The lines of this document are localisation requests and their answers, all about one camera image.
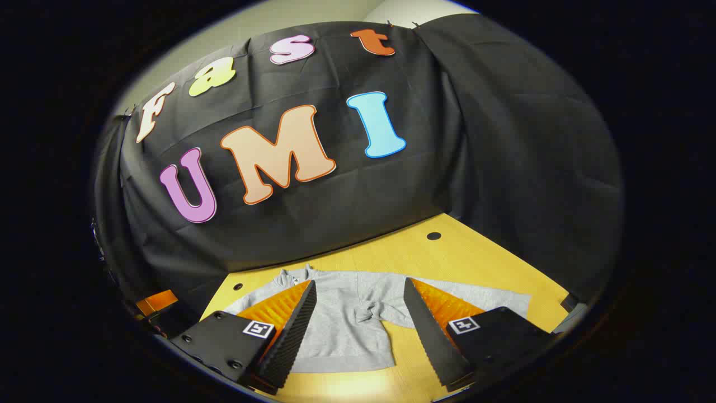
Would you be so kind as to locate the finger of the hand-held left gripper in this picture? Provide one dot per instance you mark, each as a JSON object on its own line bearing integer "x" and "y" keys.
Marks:
{"x": 159, "y": 302}

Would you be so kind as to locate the grey zip-neck sweatshirt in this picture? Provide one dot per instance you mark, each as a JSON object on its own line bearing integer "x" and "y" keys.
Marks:
{"x": 347, "y": 313}

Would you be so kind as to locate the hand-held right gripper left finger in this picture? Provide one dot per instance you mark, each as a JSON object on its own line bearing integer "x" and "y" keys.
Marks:
{"x": 296, "y": 330}

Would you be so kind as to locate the black backdrop cloth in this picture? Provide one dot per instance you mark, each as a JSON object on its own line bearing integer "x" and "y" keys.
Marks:
{"x": 335, "y": 212}

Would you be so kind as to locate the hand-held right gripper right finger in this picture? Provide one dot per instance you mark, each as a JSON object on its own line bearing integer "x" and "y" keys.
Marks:
{"x": 425, "y": 330}

